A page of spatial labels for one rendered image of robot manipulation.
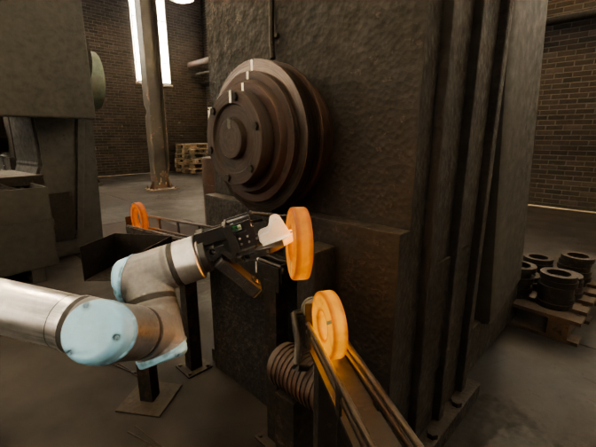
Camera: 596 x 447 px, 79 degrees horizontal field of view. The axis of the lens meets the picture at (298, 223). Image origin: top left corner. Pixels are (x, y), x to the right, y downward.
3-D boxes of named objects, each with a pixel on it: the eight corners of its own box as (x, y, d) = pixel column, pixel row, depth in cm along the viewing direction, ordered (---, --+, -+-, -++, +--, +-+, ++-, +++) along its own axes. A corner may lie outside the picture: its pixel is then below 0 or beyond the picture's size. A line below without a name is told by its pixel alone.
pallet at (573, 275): (387, 284, 282) (390, 229, 272) (435, 260, 337) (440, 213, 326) (576, 348, 198) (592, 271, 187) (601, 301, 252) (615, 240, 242)
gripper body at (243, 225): (252, 218, 70) (191, 238, 69) (265, 258, 72) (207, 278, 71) (250, 210, 77) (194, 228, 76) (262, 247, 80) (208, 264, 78)
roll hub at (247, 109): (221, 179, 126) (216, 94, 119) (275, 187, 107) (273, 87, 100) (207, 181, 122) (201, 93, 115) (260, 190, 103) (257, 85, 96)
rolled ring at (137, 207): (139, 203, 194) (146, 202, 196) (128, 201, 207) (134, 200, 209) (145, 237, 197) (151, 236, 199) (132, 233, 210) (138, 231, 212)
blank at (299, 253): (299, 204, 84) (285, 204, 83) (314, 208, 69) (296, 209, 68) (299, 270, 86) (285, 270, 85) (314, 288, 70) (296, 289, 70)
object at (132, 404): (132, 379, 172) (113, 232, 155) (184, 385, 168) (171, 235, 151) (103, 411, 153) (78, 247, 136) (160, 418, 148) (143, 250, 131)
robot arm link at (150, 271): (133, 311, 75) (125, 266, 78) (192, 292, 76) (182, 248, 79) (110, 306, 66) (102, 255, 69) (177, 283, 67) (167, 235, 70)
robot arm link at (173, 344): (118, 376, 61) (107, 304, 65) (154, 370, 71) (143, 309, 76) (170, 356, 60) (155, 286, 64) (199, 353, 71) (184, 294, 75)
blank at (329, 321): (331, 359, 88) (317, 362, 87) (319, 295, 93) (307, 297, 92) (354, 357, 74) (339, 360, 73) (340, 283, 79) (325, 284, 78)
